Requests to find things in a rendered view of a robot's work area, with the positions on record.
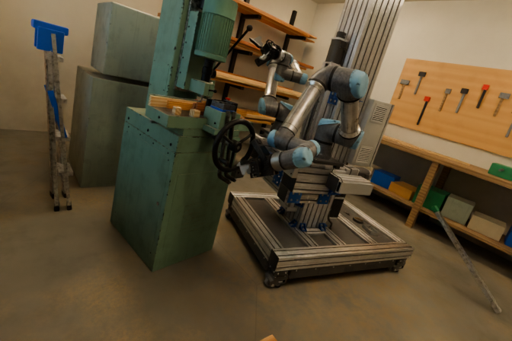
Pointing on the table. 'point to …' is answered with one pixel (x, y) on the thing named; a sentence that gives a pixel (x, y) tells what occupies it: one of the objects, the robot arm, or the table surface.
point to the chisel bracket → (201, 87)
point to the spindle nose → (207, 70)
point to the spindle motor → (216, 27)
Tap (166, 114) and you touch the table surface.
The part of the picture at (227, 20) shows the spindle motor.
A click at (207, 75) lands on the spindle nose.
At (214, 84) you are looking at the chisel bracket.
